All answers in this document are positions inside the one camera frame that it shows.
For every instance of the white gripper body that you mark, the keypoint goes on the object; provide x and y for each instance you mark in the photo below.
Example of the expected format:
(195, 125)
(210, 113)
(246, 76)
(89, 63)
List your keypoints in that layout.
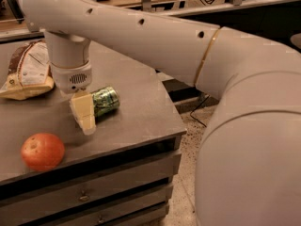
(71, 79)

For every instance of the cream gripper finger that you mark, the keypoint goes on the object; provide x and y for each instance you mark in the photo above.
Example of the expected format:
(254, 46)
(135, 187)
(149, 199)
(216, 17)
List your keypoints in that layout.
(82, 109)

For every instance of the green soda can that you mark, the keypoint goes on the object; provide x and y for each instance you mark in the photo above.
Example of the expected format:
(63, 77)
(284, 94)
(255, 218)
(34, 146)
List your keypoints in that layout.
(105, 100)

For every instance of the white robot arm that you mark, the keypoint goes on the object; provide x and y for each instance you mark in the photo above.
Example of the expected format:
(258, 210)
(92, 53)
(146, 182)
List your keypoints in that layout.
(249, 164)

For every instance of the brown chip bag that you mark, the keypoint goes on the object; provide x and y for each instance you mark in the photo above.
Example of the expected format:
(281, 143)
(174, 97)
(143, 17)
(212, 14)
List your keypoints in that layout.
(29, 73)

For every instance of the red tomato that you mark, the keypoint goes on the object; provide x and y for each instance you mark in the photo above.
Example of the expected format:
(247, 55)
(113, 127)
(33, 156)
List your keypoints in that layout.
(42, 152)

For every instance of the grey drawer cabinet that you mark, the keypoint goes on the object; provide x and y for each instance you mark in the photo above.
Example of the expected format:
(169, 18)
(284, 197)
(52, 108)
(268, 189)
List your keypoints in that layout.
(119, 176)

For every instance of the metal railing frame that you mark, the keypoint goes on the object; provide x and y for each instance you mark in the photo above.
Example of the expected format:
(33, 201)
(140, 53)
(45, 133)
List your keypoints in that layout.
(188, 3)

